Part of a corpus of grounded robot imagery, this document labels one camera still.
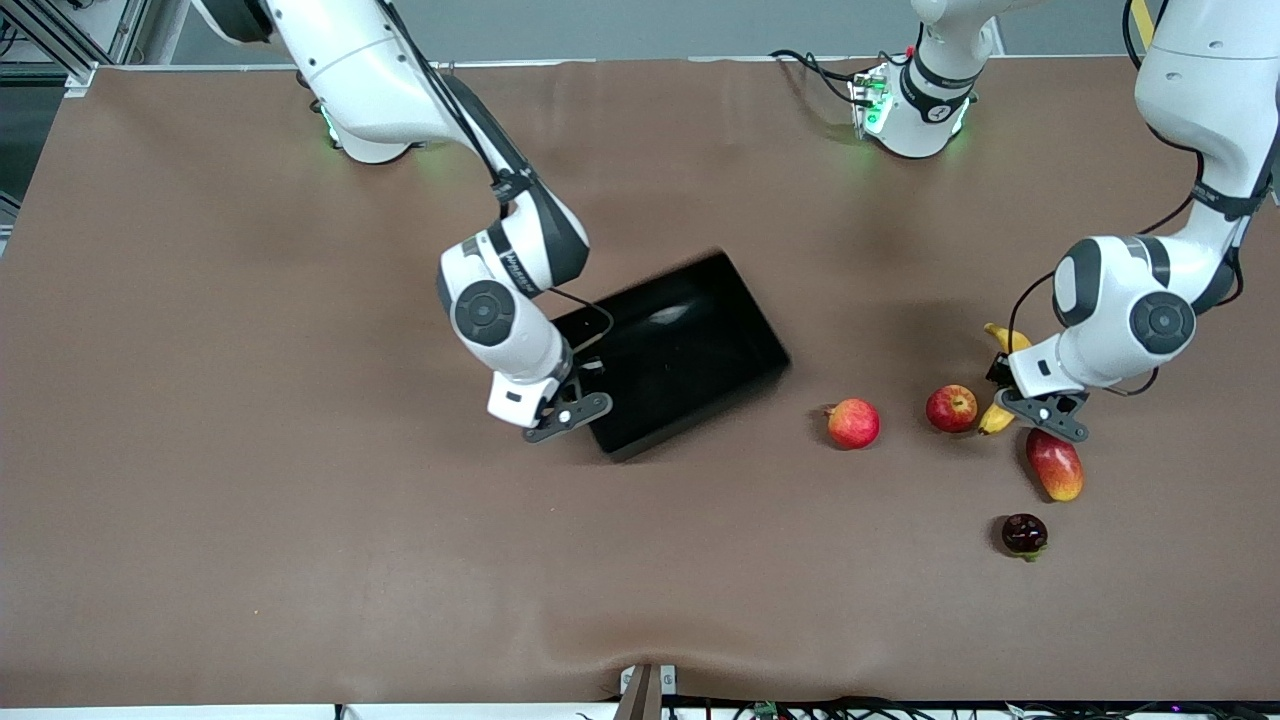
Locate yellow banana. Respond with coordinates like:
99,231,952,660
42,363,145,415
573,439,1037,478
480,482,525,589
977,321,1033,437

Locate red yellow apple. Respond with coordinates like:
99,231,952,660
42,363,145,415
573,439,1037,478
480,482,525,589
824,398,882,451
925,384,980,434

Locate black rectangular plastic box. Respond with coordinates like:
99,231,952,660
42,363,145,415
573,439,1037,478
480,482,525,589
548,248,793,463

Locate red yellow mango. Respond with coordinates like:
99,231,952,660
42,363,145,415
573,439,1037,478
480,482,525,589
1025,427,1085,503

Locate dark purple mangosteen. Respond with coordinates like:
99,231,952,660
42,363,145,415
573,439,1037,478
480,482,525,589
1001,513,1050,562

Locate brown table cover mat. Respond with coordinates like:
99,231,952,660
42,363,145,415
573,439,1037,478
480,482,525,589
0,55,1280,711

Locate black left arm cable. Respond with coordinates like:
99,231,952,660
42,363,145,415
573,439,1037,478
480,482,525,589
1005,0,1246,399

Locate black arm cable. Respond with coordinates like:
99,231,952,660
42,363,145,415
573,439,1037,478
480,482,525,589
380,0,616,356
1005,0,1246,399

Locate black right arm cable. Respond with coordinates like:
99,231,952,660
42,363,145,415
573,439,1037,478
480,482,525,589
380,0,616,356

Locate grey camera mounting pole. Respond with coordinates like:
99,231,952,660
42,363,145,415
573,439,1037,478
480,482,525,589
615,663,679,720

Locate black left base cables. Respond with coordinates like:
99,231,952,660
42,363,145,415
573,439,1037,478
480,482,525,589
768,48,881,106

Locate aluminium frame profile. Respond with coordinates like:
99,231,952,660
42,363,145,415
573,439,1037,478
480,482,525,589
0,0,196,96

